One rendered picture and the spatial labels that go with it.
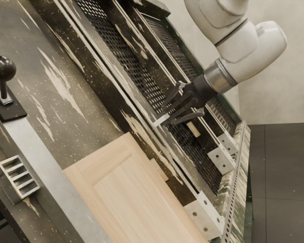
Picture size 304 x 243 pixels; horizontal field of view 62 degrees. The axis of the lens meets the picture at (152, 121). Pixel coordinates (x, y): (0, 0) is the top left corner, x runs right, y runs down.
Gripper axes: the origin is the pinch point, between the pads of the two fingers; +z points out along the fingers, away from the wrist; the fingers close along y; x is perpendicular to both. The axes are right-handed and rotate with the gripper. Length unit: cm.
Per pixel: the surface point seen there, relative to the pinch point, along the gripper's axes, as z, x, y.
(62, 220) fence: 5.4, 43.8, -4.7
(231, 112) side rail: 8, -143, -27
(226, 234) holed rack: 2.9, 2.1, -40.7
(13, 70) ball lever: -7.4, 45.9, 17.8
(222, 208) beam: 4.3, -9.4, -37.9
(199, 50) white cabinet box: 33, -360, 63
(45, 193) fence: 5.2, 43.8, 0.8
